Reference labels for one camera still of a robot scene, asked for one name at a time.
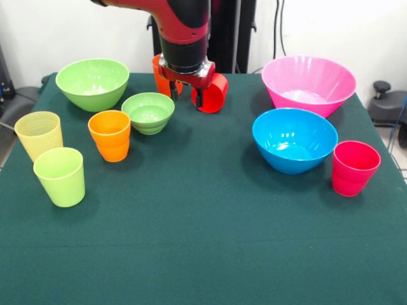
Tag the magenta plastic cup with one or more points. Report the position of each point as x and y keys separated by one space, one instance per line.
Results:
x=354 y=171

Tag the large pink plastic bowl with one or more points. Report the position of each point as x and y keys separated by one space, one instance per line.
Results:
x=308 y=79

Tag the dark green tablecloth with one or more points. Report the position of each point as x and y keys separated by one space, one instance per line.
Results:
x=203 y=222

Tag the red-orange plastic cup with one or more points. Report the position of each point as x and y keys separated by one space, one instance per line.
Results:
x=162 y=85

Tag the grey rounded base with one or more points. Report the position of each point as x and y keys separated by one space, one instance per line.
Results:
x=19 y=101

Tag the red plastic cup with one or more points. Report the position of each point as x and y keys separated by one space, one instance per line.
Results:
x=213 y=98

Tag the light green plastic cup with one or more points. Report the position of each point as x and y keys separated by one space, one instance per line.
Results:
x=60 y=181

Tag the orange plastic cup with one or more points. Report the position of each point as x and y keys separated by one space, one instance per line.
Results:
x=109 y=143

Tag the large green plastic bowl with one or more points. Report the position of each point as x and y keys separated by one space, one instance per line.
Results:
x=92 y=95

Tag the black equipment box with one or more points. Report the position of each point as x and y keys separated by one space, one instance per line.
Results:
x=4 y=82

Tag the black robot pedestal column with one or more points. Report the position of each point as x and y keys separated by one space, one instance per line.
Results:
x=222 y=38

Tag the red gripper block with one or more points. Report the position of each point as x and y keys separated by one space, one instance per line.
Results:
x=190 y=81

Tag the small green plastic bowl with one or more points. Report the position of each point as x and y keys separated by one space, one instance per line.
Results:
x=147 y=122

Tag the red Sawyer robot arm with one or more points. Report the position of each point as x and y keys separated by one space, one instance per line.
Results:
x=184 y=51

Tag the yellow plastic cup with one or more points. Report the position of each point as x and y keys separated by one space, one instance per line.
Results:
x=38 y=133

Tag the grey base with black knob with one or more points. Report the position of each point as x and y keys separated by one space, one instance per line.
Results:
x=386 y=108

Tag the blue plastic bowl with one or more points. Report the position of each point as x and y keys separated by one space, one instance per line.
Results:
x=295 y=139

